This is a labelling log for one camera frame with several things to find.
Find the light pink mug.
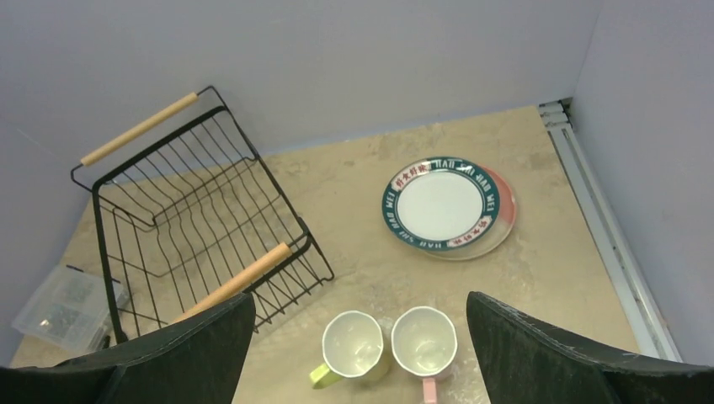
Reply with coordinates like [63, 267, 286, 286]
[391, 306, 459, 403]

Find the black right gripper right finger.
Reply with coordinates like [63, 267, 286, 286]
[466, 291, 713, 403]

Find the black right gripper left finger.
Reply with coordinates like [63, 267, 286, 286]
[1, 294, 256, 403]

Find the black wire dish rack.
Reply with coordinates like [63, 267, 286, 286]
[70, 85, 334, 343]

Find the aluminium rail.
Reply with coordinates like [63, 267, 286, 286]
[537, 101, 682, 362]

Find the clear plastic screw box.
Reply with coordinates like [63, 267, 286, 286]
[12, 265, 113, 354]

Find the yellow-green mug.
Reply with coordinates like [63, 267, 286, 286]
[309, 310, 392, 390]

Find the green rimmed white plate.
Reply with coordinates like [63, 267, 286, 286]
[381, 157, 500, 253]

